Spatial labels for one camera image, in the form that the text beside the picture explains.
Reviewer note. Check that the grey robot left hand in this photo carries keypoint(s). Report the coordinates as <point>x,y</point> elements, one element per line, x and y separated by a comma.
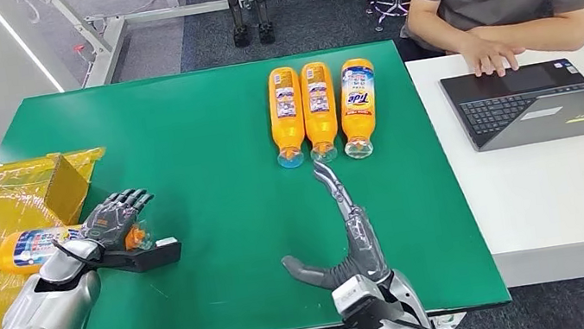
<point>108,228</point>

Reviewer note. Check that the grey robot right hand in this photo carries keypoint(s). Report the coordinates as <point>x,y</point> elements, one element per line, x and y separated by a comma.
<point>363,245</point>

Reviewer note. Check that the orange detergent bottle clear cap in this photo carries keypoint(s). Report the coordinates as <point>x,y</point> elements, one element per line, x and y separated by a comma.
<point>29,248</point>
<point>322,124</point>

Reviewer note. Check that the person's right forearm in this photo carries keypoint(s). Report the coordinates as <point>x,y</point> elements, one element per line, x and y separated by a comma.
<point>435,37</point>

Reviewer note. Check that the person's left forearm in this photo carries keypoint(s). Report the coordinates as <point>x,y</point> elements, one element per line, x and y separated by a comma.
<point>538,34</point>

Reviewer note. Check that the orange Tide detergent bottle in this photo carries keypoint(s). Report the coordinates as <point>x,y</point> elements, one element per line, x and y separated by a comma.
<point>360,124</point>

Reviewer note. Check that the orange detergent bottle blue cap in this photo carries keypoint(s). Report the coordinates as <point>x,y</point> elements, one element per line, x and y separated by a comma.
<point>288,129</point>

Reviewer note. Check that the green table mat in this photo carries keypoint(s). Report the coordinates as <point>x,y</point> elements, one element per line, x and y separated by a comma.
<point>207,141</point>

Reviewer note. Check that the white desk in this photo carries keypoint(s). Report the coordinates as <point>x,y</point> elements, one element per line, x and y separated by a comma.
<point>551,194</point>

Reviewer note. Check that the dark grey open laptop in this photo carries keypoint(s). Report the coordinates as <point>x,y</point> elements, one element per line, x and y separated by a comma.
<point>509,107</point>

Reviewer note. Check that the person's right hand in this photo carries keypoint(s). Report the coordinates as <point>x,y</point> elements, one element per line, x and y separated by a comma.
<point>490,55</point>

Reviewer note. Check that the black humanoid robot legs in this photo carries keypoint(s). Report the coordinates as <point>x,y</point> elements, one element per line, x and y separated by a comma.
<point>239,35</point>

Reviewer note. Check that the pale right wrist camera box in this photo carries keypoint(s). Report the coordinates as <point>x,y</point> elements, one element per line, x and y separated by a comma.
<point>354,292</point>

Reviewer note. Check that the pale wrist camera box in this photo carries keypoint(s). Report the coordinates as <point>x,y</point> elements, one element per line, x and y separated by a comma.
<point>166,242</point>
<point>354,292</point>

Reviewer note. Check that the black left camera mount bracket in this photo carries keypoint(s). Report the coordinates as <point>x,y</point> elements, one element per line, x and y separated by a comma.
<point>150,259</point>

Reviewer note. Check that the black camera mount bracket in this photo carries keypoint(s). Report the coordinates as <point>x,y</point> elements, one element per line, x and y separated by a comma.
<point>150,259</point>
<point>372,313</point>

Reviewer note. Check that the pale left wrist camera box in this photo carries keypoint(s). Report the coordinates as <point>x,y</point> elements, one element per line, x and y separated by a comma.
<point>166,242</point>

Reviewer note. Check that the black right camera mount bracket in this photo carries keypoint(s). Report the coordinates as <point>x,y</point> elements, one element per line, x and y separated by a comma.
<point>372,313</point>

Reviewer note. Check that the white metal frame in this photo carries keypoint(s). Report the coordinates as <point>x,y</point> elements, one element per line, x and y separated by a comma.
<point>104,52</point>

